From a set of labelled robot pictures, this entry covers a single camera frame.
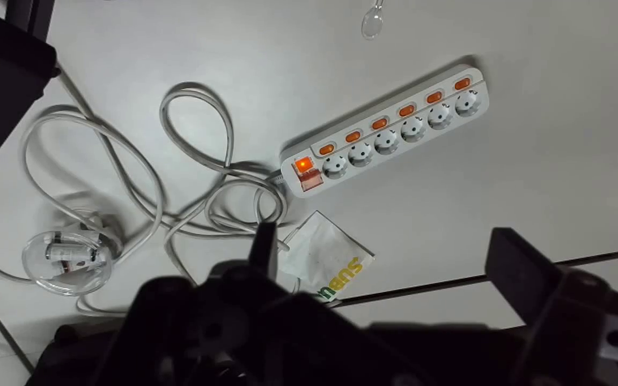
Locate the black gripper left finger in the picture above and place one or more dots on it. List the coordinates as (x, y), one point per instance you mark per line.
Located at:
(262, 254)

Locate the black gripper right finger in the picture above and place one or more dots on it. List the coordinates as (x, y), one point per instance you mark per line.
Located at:
(520, 273)

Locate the white Subway napkin packet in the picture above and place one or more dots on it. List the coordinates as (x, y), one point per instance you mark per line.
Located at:
(321, 259)

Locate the white six-socket power strip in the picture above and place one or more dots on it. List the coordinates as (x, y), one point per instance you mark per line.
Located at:
(385, 129)

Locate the white power plug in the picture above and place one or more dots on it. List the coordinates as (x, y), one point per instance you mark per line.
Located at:
(73, 259)

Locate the clear plastic spoon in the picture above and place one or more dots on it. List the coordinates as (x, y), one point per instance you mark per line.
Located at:
(374, 21)

